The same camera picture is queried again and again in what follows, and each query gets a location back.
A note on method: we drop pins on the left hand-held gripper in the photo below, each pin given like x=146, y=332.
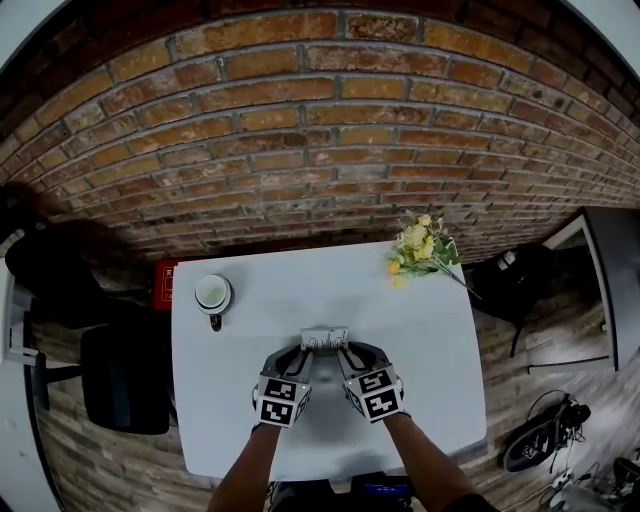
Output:
x=280, y=400

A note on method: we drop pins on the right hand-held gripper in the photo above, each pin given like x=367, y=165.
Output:
x=377, y=395

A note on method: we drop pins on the person's right forearm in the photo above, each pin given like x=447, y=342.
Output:
x=425, y=460

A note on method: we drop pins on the person's left forearm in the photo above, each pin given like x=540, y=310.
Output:
x=245, y=475

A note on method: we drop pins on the white square table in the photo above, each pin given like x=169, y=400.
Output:
x=325, y=285

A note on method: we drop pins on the brown and white mug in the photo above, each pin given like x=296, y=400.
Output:
x=213, y=295

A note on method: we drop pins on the yellow flower bouquet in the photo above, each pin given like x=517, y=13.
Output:
x=422, y=247

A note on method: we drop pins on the person's dark clothing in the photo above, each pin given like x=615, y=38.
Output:
x=310, y=497

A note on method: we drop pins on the black chest-mounted device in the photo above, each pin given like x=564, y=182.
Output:
x=382, y=492

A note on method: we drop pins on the red metal box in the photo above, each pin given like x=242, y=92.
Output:
x=164, y=287

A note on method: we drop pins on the black office chair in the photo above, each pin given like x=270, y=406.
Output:
x=120, y=380

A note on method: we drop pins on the black backpack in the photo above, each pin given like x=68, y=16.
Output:
x=520, y=290

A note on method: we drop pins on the grey water bottle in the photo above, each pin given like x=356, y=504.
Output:
x=507, y=258

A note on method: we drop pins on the black open bag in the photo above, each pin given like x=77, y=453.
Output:
x=535, y=440

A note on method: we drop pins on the dark grey table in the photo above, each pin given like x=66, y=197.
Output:
x=620, y=280

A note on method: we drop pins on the small white table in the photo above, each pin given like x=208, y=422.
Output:
x=10, y=320

